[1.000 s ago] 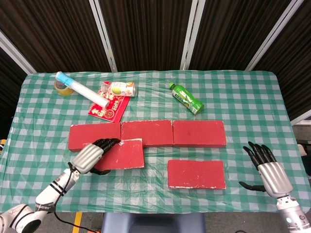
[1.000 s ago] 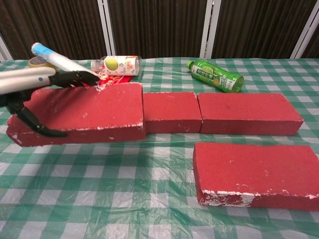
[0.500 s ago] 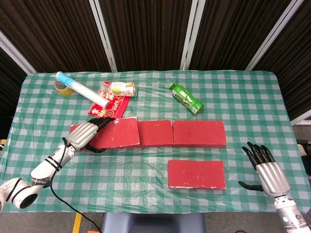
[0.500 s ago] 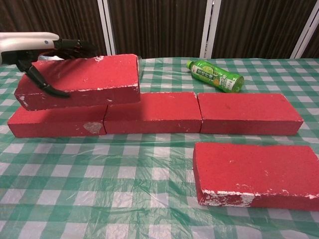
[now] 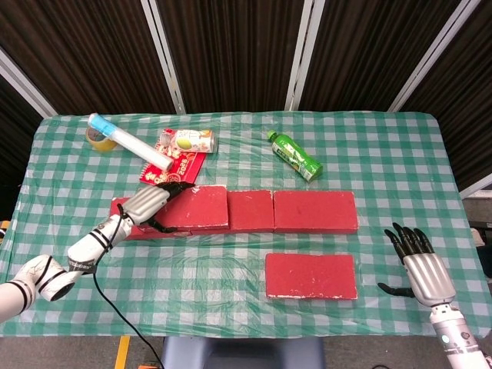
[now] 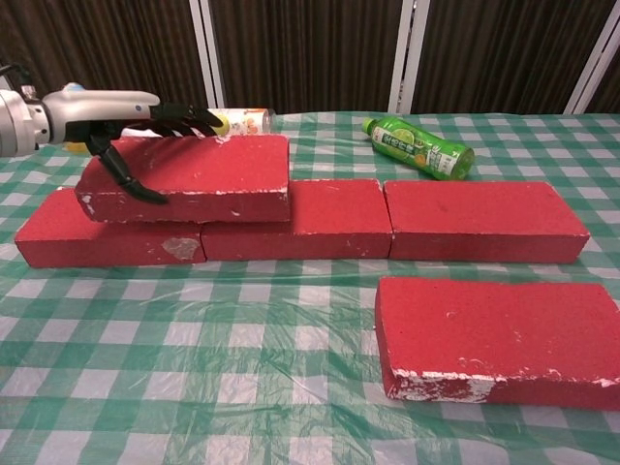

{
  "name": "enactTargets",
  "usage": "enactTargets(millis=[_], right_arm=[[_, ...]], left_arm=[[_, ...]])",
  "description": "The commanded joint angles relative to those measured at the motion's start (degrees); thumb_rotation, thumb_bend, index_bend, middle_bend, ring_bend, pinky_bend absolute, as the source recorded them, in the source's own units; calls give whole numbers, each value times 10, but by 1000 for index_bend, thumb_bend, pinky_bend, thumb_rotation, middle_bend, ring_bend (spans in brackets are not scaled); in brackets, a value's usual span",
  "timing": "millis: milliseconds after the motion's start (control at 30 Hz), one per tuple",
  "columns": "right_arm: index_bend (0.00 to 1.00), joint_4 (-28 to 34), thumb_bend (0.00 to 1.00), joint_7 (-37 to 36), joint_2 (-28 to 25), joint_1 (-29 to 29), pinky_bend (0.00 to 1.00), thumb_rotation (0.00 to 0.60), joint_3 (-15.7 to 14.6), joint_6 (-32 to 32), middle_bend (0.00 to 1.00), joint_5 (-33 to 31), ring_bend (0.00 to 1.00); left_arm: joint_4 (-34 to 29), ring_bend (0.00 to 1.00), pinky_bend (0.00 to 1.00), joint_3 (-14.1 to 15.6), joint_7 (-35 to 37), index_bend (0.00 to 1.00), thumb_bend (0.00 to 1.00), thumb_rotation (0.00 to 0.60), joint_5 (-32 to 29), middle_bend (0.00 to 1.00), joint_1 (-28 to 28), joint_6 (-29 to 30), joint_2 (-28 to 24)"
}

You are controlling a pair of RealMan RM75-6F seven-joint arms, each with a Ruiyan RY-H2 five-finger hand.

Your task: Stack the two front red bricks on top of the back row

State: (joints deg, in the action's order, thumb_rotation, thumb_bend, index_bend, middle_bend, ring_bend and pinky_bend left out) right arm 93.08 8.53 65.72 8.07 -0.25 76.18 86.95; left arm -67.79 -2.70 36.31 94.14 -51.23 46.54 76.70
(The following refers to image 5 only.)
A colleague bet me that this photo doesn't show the green checkered tablecloth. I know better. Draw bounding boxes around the green checkered tablecloth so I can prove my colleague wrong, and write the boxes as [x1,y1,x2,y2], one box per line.
[0,111,492,339]

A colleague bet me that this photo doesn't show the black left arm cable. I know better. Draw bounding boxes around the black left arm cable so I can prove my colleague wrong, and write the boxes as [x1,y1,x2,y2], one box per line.
[91,203,165,369]

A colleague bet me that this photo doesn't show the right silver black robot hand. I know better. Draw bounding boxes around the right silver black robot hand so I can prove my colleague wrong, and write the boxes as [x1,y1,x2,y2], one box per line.
[377,221,457,308]

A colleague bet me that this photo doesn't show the green drink bottle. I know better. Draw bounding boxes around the green drink bottle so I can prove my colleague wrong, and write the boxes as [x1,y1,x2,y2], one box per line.
[267,130,324,182]

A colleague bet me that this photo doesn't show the yellow tape roll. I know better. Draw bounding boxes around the yellow tape roll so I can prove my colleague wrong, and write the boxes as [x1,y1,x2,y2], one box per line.
[85,125,117,153]

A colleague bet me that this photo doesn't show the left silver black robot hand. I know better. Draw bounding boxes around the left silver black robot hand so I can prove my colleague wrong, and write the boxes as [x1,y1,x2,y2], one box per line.
[117,182,197,234]

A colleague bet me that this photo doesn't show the white plastic wrap roll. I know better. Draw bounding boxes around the white plastic wrap roll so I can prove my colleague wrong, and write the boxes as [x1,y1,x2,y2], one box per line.
[87,112,175,172]

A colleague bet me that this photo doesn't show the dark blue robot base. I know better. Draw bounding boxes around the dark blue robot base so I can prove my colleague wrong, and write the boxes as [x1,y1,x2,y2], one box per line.
[161,336,326,369]

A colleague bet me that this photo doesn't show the red brick front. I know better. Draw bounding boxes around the red brick front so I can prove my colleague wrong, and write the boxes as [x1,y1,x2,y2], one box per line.
[264,252,358,301]

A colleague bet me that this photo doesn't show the clear bottle fruit label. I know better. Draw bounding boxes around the clear bottle fruit label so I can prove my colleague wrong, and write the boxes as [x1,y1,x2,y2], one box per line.
[161,128,219,154]

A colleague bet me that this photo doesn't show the dark folding partition screen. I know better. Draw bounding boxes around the dark folding partition screen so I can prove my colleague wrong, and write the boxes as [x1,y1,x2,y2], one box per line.
[0,0,492,193]

